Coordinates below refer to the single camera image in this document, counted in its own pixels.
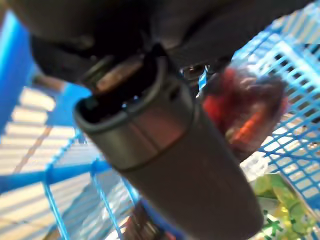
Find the Pepsi cola bottle blue cap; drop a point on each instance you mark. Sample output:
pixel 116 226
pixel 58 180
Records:
pixel 240 107

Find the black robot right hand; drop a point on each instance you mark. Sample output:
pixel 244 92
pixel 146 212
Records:
pixel 180 160

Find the blue plastic shopping basket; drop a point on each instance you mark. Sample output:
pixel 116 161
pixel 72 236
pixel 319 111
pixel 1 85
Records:
pixel 20 155

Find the green drink can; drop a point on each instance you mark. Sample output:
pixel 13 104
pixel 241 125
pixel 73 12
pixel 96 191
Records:
pixel 285 200

